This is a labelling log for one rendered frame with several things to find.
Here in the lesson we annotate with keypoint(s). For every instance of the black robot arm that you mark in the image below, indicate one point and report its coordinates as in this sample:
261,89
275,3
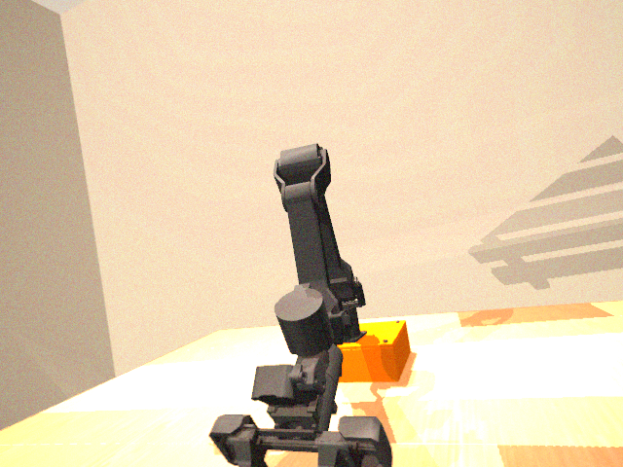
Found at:
313,318

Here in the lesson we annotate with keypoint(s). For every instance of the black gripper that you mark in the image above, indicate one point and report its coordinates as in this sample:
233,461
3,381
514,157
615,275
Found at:
360,441

